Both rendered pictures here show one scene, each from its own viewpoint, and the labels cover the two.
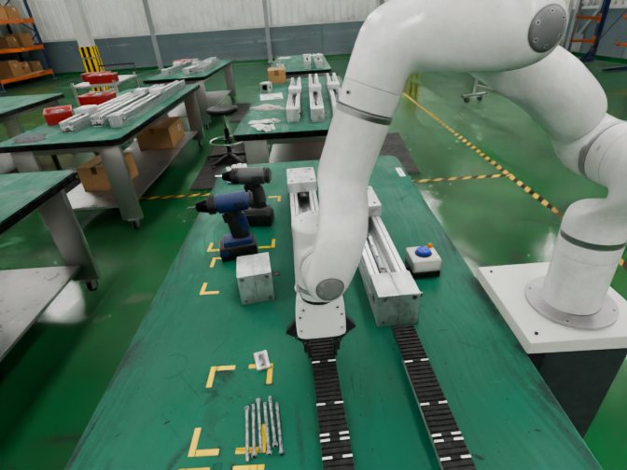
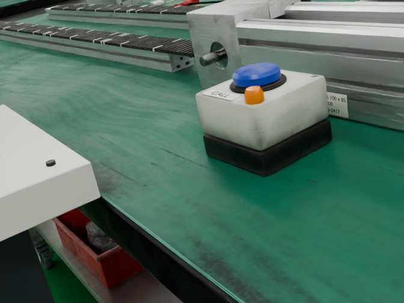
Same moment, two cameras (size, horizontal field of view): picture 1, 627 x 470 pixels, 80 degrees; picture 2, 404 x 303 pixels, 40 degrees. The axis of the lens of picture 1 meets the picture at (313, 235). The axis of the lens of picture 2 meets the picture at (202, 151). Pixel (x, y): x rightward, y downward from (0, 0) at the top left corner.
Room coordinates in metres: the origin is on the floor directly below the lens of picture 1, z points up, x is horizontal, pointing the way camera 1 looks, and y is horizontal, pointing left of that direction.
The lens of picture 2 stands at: (1.25, -0.58, 0.98)
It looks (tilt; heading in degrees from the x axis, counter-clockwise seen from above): 23 degrees down; 151
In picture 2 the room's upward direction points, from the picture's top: 12 degrees counter-clockwise
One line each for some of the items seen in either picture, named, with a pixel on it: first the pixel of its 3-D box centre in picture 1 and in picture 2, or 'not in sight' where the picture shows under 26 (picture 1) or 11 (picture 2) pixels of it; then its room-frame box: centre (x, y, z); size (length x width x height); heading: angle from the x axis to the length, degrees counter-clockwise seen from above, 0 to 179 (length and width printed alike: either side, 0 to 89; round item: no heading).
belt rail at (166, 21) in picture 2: not in sight; (131, 16); (0.08, -0.03, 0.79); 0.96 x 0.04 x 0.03; 3
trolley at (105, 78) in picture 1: (116, 106); not in sight; (5.51, 2.63, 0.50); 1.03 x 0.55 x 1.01; 4
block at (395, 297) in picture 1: (397, 297); (240, 45); (0.72, -0.20, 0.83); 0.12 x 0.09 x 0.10; 93
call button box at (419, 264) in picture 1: (419, 261); (270, 112); (0.89, -0.30, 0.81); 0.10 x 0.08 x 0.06; 93
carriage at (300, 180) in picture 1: (301, 182); not in sight; (1.40, 0.03, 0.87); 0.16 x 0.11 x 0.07; 3
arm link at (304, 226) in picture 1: (316, 251); not in sight; (0.58, 0.00, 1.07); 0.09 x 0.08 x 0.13; 9
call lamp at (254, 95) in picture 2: not in sight; (254, 93); (0.92, -0.34, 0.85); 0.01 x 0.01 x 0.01
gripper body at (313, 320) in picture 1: (319, 309); not in sight; (0.58, 0.00, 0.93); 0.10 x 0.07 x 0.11; 93
